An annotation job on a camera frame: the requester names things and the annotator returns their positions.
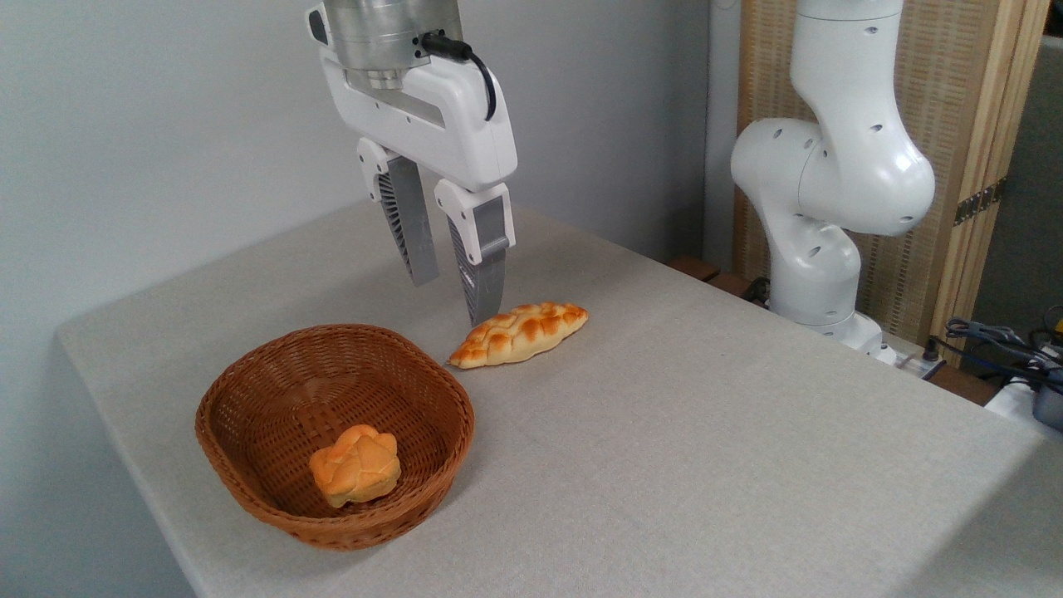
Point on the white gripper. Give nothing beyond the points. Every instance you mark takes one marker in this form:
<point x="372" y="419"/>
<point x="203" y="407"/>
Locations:
<point x="448" y="124"/>

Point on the long braided bread loaf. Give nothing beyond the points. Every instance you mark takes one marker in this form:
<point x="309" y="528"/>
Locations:
<point x="519" y="334"/>

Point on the brown wicker basket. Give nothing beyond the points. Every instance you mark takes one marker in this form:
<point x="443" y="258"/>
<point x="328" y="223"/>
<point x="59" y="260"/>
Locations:
<point x="274" y="399"/>

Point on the round golden bread bun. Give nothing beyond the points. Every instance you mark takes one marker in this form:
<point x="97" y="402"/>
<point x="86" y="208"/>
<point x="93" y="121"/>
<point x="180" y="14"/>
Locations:
<point x="355" y="467"/>

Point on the brown wooden furniture edge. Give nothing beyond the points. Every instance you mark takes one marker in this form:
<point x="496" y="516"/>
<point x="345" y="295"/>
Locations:
<point x="706" y="274"/>

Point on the grey tablecloth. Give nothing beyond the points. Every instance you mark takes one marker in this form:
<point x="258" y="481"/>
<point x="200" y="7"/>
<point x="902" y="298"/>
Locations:
<point x="706" y="448"/>

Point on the white power strip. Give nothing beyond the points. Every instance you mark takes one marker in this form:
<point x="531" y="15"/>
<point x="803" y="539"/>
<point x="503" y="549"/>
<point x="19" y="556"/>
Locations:
<point x="912" y="362"/>

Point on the metal screen hinge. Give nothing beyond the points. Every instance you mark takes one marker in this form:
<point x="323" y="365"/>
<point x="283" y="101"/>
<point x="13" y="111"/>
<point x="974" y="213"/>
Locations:
<point x="978" y="202"/>

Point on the grey device box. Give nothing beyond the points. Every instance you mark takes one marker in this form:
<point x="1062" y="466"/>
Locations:
<point x="1050" y="407"/>

